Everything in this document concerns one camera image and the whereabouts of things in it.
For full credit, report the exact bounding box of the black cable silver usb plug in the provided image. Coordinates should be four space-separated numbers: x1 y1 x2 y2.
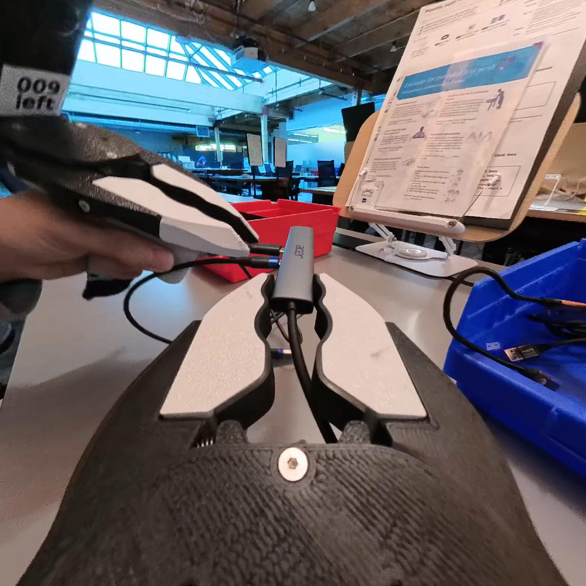
504 339 586 363

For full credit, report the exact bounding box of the ceiling projector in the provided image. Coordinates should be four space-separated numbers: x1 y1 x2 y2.
231 43 268 69

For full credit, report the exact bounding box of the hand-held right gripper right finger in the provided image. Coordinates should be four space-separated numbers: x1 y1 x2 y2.
313 272 429 428

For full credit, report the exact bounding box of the wooden document stand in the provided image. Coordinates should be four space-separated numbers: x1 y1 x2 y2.
333 92 586 278

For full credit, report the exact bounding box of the red plastic bin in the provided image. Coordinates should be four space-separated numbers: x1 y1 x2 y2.
201 198 342 283

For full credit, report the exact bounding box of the grey desk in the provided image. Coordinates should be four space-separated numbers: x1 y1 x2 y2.
0 192 586 586

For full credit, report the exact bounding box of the person's left hand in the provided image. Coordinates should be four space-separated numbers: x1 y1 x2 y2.
0 190 175 283

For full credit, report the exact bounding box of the braided black cable orange plug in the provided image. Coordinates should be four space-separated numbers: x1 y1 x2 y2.
443 267 586 390

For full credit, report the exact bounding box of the black monitor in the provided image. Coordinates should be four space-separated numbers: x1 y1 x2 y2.
341 102 376 143

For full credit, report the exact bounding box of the laminated sheet blue header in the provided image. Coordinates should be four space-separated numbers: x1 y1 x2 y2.
373 41 546 216

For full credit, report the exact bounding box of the black cable with blue plugs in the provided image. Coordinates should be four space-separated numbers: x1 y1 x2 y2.
123 255 292 360

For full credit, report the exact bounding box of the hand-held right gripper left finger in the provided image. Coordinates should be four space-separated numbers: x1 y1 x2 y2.
159 273 276 429

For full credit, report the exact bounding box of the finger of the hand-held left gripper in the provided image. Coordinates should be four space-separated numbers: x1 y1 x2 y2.
147 163 260 244
92 175 251 258

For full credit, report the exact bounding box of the blue plastic bin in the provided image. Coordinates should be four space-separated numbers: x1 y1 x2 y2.
443 240 586 479

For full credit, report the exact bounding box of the document stand with instruction sheets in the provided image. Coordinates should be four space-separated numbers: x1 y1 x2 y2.
346 0 586 221

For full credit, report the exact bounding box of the black hub cable grey plug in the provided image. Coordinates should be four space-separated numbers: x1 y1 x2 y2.
286 300 339 444

